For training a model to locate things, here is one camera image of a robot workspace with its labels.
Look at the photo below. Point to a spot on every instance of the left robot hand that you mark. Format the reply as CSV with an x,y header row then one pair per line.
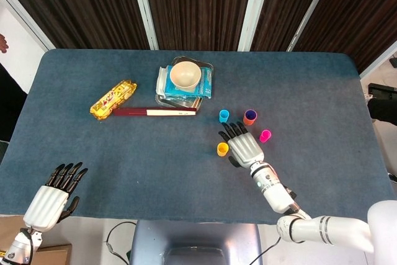
x,y
46,206

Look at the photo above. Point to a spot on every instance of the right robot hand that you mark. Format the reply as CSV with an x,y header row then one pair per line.
x,y
245,148

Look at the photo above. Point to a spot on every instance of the pink plastic cup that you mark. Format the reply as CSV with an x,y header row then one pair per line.
x,y
264,137

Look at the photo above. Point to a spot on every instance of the yellow plastic cup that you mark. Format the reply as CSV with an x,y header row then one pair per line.
x,y
222,150

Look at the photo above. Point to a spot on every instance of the dark purple plastic cup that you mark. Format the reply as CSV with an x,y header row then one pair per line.
x,y
250,113

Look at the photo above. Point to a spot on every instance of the light blue plastic cup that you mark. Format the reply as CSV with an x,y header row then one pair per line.
x,y
224,117

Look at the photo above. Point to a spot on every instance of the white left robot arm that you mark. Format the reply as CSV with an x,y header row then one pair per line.
x,y
18,246

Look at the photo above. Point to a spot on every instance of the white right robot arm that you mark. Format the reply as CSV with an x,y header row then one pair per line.
x,y
276,190

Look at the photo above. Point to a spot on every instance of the orange plastic cup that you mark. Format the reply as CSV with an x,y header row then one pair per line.
x,y
247,121

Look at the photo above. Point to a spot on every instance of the brown cardboard box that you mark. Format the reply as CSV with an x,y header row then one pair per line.
x,y
52,254

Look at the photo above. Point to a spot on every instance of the open blue carton box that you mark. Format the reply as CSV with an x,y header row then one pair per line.
x,y
204,86

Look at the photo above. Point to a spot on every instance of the silver metal tray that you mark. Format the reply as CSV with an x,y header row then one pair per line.
x,y
183,102

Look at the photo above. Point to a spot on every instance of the blue table cloth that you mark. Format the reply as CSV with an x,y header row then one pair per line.
x,y
155,159

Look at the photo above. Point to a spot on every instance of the cream bowl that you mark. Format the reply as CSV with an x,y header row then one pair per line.
x,y
185,75

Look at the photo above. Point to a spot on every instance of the grey robot torso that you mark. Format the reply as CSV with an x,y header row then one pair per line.
x,y
195,240

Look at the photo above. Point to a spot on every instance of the bystander in black clothing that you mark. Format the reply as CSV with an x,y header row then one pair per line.
x,y
9,100

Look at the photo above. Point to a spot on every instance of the maroon chopstick box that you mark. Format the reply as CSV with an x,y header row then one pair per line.
x,y
130,112

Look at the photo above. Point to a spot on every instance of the yellow snack packet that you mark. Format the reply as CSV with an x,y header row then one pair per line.
x,y
113,100

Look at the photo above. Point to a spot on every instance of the black bulky object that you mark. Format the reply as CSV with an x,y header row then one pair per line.
x,y
384,106

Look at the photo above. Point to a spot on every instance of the white frame post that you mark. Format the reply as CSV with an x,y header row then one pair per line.
x,y
376,68
24,19
143,7
312,7
255,7

